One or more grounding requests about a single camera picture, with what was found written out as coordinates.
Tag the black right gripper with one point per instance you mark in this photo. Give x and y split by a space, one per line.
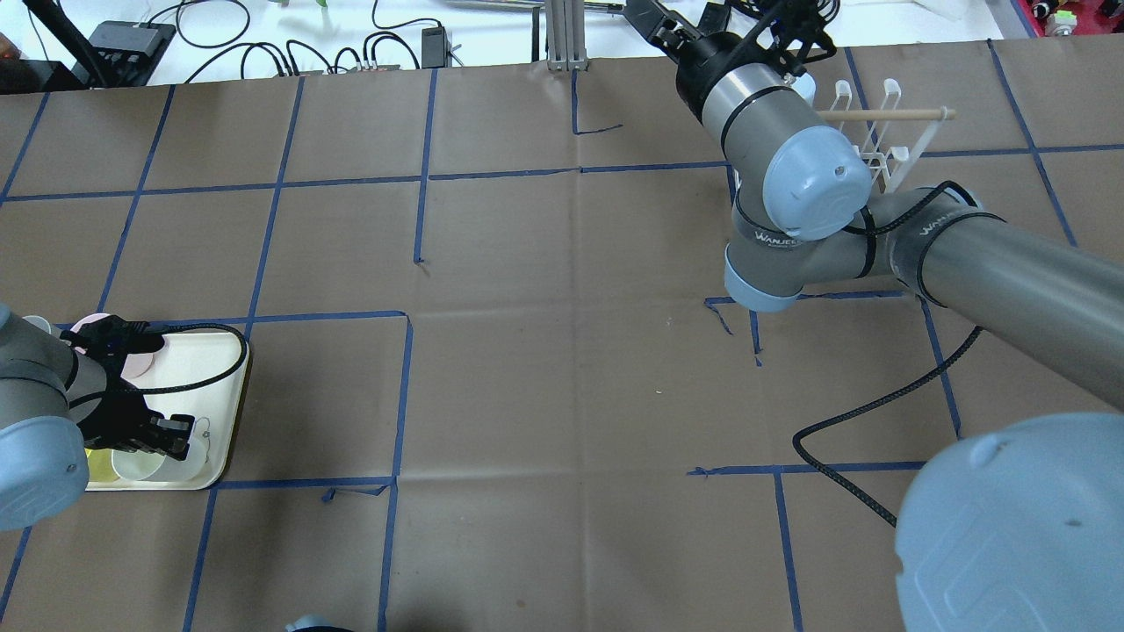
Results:
700 55

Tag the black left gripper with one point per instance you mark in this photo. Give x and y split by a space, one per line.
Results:
111 420

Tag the pale green white cup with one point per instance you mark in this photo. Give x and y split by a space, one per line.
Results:
142 467

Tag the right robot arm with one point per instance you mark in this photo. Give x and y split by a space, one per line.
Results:
1014 530

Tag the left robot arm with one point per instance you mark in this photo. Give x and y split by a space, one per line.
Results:
62 394

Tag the yellow plastic cup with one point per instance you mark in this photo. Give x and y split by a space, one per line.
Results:
102 476

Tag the pink plastic cup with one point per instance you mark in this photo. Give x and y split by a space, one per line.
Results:
132 355

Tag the black power brick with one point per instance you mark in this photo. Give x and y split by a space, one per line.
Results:
713 16

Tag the cream plastic tray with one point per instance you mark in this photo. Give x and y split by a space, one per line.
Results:
186 358

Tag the black power adapter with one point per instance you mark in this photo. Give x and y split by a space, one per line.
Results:
435 48

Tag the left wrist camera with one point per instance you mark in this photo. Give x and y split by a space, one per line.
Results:
114 342

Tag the white wire cup rack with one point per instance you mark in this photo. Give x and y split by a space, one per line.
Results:
890 139

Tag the aluminium frame post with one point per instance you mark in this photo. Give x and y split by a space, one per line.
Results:
566 41

